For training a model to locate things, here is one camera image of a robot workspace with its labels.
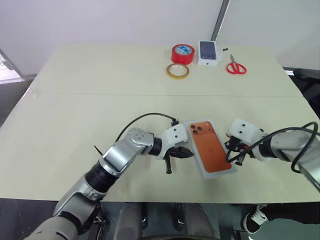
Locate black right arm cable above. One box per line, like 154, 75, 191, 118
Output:
226, 121, 320, 174

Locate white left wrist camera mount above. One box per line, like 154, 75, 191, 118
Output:
154, 123, 190, 161

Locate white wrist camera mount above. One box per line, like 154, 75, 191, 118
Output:
154, 123, 190, 161
226, 118, 273, 162

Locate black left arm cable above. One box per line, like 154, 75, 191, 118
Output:
116, 112, 180, 144

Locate yellow tape roll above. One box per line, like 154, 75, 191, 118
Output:
166, 63, 190, 80

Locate grey fabric leg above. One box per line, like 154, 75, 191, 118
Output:
116, 202, 144, 240
184, 203, 214, 240

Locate black and white sneaker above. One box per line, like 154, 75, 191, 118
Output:
243, 203, 269, 235

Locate red handled scissors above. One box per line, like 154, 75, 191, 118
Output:
226, 54, 248, 75

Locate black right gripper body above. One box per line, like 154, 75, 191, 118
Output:
224, 134, 251, 157

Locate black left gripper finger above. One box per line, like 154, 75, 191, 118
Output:
164, 154, 174, 175
176, 147, 195, 160

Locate white box with blue phone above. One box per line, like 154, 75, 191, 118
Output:
197, 39, 223, 67

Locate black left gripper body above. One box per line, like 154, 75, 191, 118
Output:
163, 146, 185, 161

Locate grey metal frame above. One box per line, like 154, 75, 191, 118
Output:
0, 48, 26, 84

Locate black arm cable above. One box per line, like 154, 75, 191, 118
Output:
116, 112, 180, 144
226, 121, 320, 174

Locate grey wall rail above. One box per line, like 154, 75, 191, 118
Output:
211, 0, 231, 42

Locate red tape roll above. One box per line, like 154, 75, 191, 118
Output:
171, 44, 195, 65

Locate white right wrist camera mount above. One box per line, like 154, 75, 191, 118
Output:
226, 118, 273, 162

